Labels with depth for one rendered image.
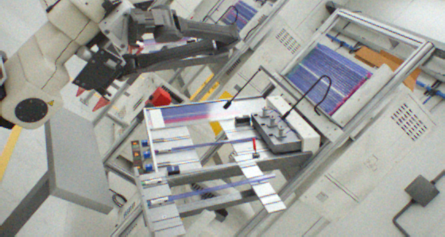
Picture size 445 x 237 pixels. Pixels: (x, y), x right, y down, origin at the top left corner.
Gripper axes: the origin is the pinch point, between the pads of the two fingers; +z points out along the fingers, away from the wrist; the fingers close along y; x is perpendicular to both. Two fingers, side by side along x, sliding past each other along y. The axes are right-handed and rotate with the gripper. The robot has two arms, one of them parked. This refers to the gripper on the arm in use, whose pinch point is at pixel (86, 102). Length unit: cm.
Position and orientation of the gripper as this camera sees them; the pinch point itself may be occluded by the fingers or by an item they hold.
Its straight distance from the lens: 171.4
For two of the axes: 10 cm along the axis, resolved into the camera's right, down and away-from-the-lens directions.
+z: -6.5, 7.6, -0.4
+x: -1.3, -1.7, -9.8
